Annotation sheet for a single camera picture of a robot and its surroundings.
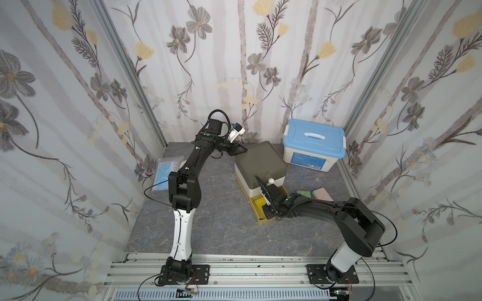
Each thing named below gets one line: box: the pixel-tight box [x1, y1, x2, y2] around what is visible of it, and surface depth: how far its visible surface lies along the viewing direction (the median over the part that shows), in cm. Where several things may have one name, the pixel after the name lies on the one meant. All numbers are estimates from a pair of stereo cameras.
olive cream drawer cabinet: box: [234, 140, 289, 201], surface depth 92 cm
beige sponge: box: [311, 187, 334, 202], surface depth 100 cm
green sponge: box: [296, 190, 312, 199], surface depth 99 cm
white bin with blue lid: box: [283, 118, 347, 173], surface depth 103 cm
